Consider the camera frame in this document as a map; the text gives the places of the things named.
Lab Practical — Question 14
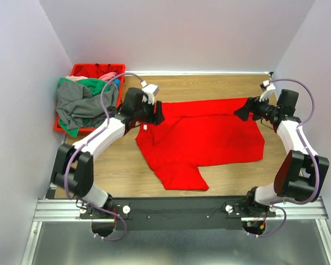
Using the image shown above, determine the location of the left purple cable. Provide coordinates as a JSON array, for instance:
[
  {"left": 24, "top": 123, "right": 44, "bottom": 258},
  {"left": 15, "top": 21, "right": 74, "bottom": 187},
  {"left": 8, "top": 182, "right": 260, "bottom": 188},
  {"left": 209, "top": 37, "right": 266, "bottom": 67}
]
[{"left": 63, "top": 72, "right": 144, "bottom": 241}]

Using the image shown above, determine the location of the blue garment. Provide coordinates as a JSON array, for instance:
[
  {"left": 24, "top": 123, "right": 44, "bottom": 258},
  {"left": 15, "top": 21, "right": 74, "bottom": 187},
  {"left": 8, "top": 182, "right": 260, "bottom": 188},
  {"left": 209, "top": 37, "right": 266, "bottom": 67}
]
[{"left": 114, "top": 79, "right": 121, "bottom": 87}]

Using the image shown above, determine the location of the grey t shirt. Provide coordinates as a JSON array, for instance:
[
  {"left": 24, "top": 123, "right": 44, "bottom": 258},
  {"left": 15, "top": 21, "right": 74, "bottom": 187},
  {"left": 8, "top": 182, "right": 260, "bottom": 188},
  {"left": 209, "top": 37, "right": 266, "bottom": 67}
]
[{"left": 56, "top": 81, "right": 120, "bottom": 130}]

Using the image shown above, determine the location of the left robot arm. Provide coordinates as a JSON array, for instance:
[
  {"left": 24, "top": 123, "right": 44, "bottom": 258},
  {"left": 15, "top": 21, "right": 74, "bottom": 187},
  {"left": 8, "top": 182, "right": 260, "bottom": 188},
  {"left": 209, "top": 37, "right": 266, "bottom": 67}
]
[{"left": 51, "top": 84, "right": 164, "bottom": 218}]

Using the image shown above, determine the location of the green t shirt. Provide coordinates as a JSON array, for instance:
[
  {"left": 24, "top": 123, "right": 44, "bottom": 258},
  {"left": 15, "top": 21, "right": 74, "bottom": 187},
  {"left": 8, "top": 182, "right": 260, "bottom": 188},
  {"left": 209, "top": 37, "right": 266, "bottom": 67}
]
[{"left": 58, "top": 77, "right": 111, "bottom": 137}]

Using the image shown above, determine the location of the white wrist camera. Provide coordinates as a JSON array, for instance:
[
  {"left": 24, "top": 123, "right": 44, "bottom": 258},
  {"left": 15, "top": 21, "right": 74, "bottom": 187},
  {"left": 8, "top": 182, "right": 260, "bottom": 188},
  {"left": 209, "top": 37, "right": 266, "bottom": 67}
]
[
  {"left": 259, "top": 80, "right": 276, "bottom": 102},
  {"left": 141, "top": 81, "right": 159, "bottom": 105}
]

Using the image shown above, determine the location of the aluminium frame rail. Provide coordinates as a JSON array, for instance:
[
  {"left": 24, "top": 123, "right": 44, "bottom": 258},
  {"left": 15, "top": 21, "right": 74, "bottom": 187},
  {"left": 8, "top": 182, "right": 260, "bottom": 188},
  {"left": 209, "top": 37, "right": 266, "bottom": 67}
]
[{"left": 20, "top": 135, "right": 331, "bottom": 265}]

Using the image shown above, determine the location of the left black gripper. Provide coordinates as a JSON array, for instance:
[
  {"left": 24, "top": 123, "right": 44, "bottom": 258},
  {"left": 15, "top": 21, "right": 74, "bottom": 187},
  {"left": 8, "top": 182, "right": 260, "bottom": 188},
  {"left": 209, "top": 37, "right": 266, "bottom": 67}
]
[{"left": 135, "top": 98, "right": 165, "bottom": 126}]

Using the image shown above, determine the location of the red t shirt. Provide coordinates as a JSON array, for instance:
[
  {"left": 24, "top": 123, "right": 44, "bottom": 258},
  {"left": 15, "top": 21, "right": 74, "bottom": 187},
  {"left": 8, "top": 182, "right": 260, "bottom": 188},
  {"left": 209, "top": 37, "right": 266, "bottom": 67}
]
[{"left": 136, "top": 98, "right": 265, "bottom": 191}]

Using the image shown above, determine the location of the purple cable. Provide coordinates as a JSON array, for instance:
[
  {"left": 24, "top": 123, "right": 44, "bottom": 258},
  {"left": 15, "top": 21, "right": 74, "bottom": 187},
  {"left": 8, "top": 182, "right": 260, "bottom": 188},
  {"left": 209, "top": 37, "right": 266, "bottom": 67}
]
[
  {"left": 63, "top": 72, "right": 144, "bottom": 241},
  {"left": 247, "top": 78, "right": 321, "bottom": 238}
]

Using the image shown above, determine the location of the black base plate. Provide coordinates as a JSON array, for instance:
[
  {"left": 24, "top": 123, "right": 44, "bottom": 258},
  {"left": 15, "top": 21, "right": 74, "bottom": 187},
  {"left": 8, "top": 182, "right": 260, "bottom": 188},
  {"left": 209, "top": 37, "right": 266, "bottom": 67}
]
[{"left": 76, "top": 196, "right": 275, "bottom": 232}]

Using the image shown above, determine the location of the pink t shirt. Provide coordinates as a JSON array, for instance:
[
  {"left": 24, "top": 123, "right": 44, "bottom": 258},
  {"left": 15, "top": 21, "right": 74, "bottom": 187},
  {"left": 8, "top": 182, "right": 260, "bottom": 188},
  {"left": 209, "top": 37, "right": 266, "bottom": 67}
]
[{"left": 65, "top": 72, "right": 116, "bottom": 82}]

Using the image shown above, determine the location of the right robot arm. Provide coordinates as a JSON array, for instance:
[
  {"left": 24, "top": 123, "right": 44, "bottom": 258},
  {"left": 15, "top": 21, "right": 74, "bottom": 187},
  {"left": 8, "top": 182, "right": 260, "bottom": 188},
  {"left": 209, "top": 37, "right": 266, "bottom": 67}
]
[{"left": 234, "top": 89, "right": 329, "bottom": 216}]

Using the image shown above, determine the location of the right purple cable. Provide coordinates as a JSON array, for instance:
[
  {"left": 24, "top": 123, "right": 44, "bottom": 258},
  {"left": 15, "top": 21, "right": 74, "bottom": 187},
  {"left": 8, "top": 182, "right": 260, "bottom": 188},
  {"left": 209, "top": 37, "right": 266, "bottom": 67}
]
[{"left": 247, "top": 78, "right": 321, "bottom": 238}]

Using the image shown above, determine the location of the red plastic bin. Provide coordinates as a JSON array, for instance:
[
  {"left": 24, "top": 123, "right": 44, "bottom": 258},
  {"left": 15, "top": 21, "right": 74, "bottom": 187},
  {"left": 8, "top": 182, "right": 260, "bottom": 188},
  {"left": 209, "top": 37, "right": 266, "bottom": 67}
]
[{"left": 54, "top": 63, "right": 126, "bottom": 137}]

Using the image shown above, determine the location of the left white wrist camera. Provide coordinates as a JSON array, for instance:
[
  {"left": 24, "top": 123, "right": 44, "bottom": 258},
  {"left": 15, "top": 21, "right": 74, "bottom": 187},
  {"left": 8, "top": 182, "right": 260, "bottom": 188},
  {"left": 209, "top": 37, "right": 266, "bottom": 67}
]
[{"left": 141, "top": 81, "right": 159, "bottom": 105}]

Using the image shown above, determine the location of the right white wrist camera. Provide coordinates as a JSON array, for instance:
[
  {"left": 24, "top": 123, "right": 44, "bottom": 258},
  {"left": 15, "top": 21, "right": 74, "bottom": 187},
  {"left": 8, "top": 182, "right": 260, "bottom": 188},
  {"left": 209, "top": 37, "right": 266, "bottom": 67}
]
[{"left": 259, "top": 80, "right": 276, "bottom": 102}]

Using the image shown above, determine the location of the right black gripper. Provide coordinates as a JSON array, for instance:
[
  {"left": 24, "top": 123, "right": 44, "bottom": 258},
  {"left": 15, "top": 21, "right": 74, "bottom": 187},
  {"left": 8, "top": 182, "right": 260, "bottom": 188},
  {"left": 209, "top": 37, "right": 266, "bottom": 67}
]
[{"left": 233, "top": 94, "right": 279, "bottom": 121}]

